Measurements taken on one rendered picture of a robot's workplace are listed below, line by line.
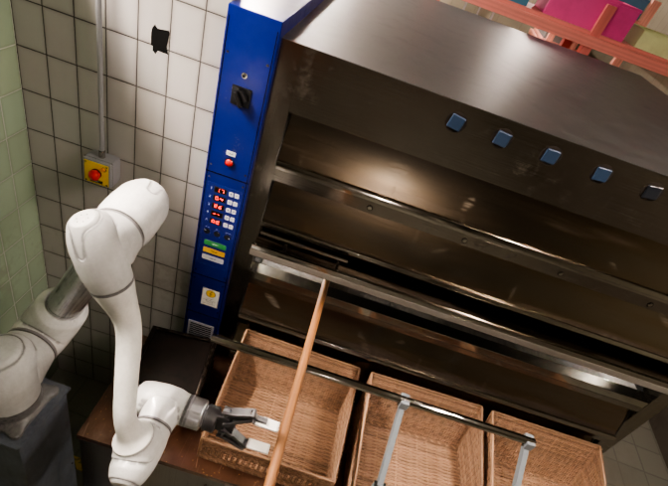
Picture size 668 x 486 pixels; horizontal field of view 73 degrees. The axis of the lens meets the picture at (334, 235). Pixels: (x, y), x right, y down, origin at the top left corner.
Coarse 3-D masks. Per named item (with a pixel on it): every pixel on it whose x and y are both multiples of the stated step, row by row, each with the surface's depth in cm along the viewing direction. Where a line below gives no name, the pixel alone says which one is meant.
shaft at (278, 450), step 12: (324, 288) 186; (324, 300) 182; (312, 324) 170; (312, 336) 165; (300, 360) 157; (300, 372) 152; (300, 384) 149; (288, 408) 141; (288, 420) 138; (288, 432) 136; (276, 444) 132; (276, 456) 129; (276, 468) 126; (264, 480) 124
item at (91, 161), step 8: (96, 152) 162; (88, 160) 158; (96, 160) 158; (104, 160) 160; (112, 160) 161; (88, 168) 160; (96, 168) 159; (112, 168) 161; (104, 176) 161; (112, 176) 163; (104, 184) 163; (112, 184) 165
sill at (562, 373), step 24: (288, 288) 188; (312, 288) 188; (360, 312) 190; (384, 312) 190; (432, 336) 191; (456, 336) 191; (504, 360) 193; (528, 360) 193; (576, 384) 194; (600, 384) 195
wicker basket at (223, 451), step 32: (288, 352) 206; (224, 384) 187; (256, 384) 213; (288, 384) 212; (320, 384) 210; (320, 416) 210; (224, 448) 175; (288, 448) 194; (320, 448) 198; (288, 480) 181; (320, 480) 176
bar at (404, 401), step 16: (256, 352) 157; (352, 384) 159; (368, 384) 161; (400, 400) 160; (416, 400) 161; (400, 416) 160; (448, 416) 161; (464, 416) 162; (496, 432) 161; (512, 432) 162; (528, 448) 162; (384, 464) 158; (384, 480) 157
